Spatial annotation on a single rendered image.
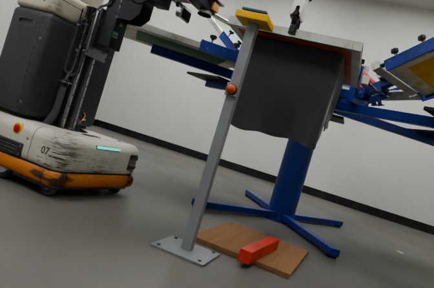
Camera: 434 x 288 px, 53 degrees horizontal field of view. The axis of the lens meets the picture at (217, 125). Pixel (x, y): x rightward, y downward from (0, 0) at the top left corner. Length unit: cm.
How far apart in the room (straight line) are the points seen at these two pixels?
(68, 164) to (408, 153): 529
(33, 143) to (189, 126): 511
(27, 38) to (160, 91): 517
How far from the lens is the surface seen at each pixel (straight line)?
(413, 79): 296
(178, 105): 711
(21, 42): 227
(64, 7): 225
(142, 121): 734
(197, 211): 170
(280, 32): 191
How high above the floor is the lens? 47
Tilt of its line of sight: 1 degrees up
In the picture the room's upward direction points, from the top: 17 degrees clockwise
